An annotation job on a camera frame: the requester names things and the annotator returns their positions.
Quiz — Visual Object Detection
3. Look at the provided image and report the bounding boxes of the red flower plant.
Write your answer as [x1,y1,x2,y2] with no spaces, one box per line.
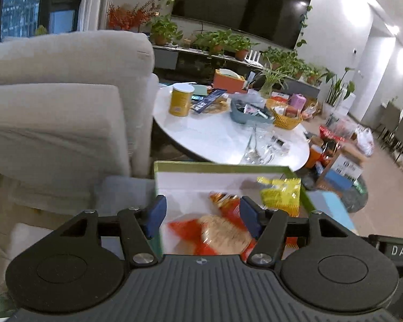
[106,1,159,31]

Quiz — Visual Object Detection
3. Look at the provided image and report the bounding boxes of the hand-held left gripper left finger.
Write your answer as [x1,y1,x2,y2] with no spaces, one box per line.
[40,195,167,269]

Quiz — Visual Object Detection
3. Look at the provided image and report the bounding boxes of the dark framed window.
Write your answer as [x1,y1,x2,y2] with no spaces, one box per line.
[0,0,87,44]

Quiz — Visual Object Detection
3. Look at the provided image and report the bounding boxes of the yellow woven basket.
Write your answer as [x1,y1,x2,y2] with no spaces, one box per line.
[272,105,305,130]

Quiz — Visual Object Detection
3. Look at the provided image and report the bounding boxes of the grey armchair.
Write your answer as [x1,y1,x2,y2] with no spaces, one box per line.
[0,30,160,216]

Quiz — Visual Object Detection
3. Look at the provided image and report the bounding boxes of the small black white box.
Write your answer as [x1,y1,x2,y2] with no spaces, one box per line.
[270,136,290,152]

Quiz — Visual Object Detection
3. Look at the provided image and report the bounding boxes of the white curtain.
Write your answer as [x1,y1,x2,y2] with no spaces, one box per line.
[77,0,117,33]

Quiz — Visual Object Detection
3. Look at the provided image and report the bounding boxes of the potted green plant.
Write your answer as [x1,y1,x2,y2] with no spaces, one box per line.
[228,35,259,61]
[194,30,232,56]
[293,58,323,85]
[261,46,298,71]
[149,15,184,46]

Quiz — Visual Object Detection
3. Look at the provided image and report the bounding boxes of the wall television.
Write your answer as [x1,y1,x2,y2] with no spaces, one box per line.
[171,0,314,50]

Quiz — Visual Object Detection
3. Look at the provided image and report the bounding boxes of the spider plant in vase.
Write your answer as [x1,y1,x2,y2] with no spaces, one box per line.
[255,63,290,100]

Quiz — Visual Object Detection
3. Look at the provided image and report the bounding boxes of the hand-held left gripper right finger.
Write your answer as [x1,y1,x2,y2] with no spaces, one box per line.
[240,196,364,269]

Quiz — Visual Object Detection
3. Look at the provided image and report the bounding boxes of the blue plastic basin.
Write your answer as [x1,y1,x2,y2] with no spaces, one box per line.
[229,93,276,123]

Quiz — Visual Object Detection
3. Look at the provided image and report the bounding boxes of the red plastic bag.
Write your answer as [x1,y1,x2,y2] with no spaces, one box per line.
[319,125,347,142]

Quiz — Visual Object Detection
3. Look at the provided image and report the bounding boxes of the large leaf plant white pot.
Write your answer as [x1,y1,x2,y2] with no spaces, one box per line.
[322,67,357,115]

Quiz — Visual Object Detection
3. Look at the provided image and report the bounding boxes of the red and yellow snack bag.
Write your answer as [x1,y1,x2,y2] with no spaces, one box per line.
[257,176,302,249]

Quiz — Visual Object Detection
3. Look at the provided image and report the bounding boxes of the green cardboard box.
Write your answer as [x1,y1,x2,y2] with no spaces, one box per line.
[153,160,318,256]

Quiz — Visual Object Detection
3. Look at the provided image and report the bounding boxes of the dark blue snack packet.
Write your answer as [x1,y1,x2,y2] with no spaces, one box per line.
[189,89,231,114]

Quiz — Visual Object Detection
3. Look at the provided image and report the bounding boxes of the white round table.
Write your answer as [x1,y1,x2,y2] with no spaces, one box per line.
[152,82,310,172]

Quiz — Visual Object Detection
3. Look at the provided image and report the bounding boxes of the red chips bag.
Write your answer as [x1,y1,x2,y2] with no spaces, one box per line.
[208,191,243,222]

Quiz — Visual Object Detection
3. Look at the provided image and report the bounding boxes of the orange mug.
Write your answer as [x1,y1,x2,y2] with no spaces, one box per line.
[305,144,325,170]

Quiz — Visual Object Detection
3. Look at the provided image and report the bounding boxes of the orange tissue box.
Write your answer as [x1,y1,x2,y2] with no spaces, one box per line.
[213,68,248,94]

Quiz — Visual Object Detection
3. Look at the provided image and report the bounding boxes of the glass bowl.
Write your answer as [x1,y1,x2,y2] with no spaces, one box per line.
[241,125,276,166]

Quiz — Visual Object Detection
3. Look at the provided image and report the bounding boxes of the white plastic bag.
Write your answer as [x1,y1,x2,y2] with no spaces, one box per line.
[354,127,375,157]

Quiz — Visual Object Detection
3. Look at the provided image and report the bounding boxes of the television cabinet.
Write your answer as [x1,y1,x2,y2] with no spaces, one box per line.
[152,45,322,91]

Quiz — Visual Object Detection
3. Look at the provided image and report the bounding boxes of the dark round coffee table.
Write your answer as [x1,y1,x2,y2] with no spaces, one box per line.
[302,171,370,214]

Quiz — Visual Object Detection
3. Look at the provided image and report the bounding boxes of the clear bread packet red edges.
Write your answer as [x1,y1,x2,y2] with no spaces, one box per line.
[167,214,257,256]

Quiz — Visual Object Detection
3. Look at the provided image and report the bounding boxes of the yellow snack can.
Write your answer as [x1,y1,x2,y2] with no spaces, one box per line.
[168,83,196,118]

